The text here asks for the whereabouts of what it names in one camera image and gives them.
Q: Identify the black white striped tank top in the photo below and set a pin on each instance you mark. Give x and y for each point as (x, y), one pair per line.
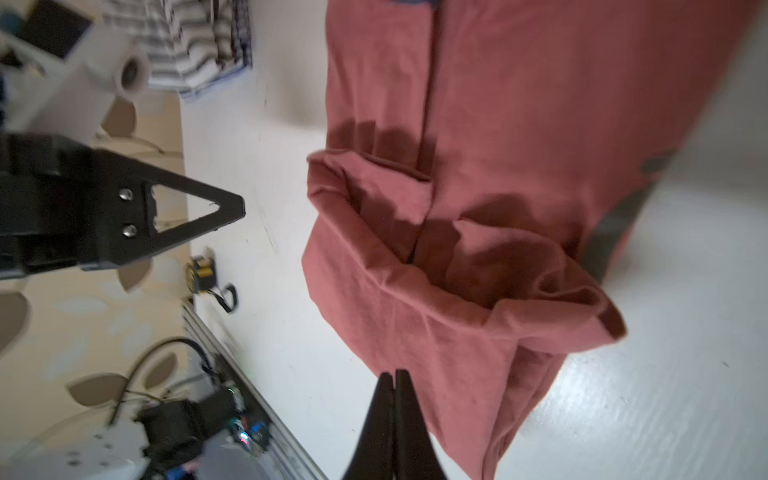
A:
(191, 45)

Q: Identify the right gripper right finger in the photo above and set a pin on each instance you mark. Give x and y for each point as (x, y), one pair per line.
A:
(414, 456)

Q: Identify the maroon tank top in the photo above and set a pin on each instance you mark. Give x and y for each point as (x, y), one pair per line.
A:
(485, 161)

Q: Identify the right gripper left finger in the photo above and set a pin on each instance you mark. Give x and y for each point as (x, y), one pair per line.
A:
(374, 453)

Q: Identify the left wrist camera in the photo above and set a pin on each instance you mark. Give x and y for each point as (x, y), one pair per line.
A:
(73, 70)

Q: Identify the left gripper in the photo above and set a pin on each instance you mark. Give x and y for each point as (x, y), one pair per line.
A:
(139, 210)

